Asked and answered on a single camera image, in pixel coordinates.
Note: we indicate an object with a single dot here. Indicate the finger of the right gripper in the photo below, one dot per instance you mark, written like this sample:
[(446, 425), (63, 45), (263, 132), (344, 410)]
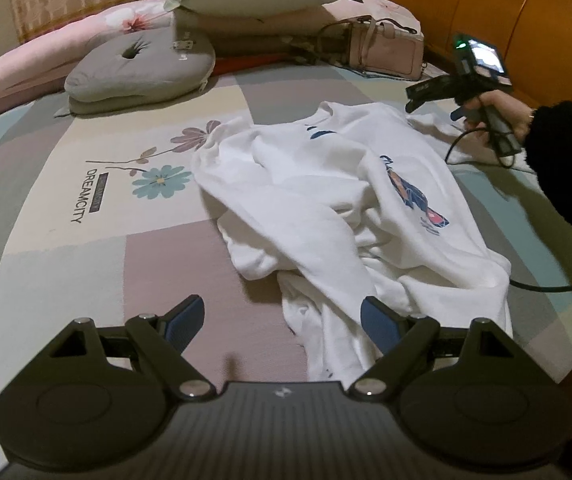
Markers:
[(412, 105), (437, 88)]

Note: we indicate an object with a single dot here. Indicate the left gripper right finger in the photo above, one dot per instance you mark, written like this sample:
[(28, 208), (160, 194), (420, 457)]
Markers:
[(406, 345)]

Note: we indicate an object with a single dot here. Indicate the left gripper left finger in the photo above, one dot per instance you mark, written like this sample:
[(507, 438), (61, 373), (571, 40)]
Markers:
[(159, 341)]

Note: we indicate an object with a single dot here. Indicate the white printed sweatshirt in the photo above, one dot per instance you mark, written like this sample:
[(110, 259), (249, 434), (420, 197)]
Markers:
[(349, 203)]

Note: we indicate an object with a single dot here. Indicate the person right hand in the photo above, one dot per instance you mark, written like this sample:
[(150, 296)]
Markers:
[(515, 113)]

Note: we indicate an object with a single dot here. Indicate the pink leather handbag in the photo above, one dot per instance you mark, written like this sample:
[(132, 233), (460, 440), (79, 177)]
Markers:
[(372, 46)]

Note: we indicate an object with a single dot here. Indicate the red folded cloth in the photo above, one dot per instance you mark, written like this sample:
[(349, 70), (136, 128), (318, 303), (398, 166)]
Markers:
[(234, 64)]

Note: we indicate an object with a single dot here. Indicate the grey donut cushion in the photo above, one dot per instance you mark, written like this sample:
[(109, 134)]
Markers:
[(138, 69)]

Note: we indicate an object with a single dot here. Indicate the pink floral folded quilt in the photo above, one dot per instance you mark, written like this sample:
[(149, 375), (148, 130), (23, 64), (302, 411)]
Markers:
[(40, 65)]

